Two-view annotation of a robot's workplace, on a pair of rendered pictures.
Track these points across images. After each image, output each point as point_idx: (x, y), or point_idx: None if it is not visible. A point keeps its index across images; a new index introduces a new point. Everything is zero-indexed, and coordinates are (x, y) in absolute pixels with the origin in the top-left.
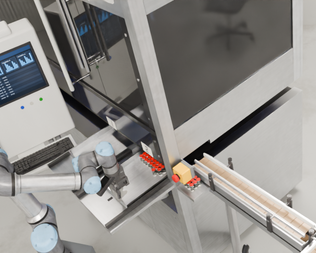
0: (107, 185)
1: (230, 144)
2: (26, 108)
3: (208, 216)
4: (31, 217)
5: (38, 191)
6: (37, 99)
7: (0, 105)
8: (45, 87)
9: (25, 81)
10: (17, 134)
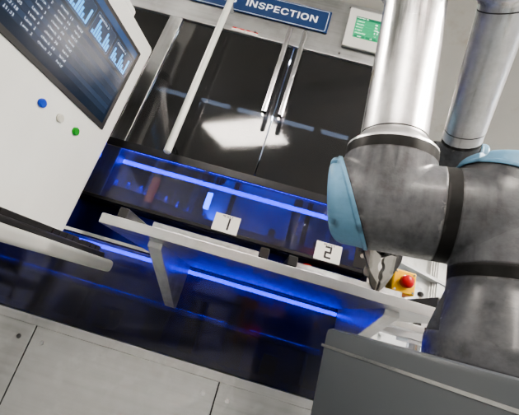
0: None
1: None
2: (43, 114)
3: None
4: (427, 132)
5: (515, 55)
6: (71, 124)
7: (20, 44)
8: (95, 125)
9: (91, 79)
10: None
